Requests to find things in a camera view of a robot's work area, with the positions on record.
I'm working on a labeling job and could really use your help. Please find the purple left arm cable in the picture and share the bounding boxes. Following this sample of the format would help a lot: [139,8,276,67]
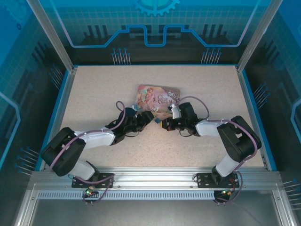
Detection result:
[48,100,127,206]

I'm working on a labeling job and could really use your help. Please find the aluminium frame post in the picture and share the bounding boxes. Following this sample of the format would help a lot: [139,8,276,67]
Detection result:
[236,0,285,73]
[25,0,79,73]

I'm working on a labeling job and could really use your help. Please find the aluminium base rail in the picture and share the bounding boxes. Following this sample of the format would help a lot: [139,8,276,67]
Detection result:
[30,166,282,189]

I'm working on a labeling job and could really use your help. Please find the pink illustrated diary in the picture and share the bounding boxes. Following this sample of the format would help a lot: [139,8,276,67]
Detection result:
[135,84,182,117]

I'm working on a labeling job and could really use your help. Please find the slotted grey cable duct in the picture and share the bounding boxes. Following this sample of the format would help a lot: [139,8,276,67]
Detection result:
[37,191,216,201]

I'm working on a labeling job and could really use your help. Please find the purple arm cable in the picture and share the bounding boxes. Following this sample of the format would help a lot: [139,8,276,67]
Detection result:
[48,100,127,206]
[177,95,257,205]

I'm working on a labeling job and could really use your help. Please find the thin grey cable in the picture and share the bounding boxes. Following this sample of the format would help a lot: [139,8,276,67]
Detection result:
[222,199,266,226]

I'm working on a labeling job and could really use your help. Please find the aluminium side rail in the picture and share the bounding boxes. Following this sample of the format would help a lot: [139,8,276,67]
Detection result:
[236,67,271,170]
[44,68,78,171]

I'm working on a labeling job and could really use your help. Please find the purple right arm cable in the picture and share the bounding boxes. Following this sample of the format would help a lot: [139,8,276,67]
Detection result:
[177,95,257,205]

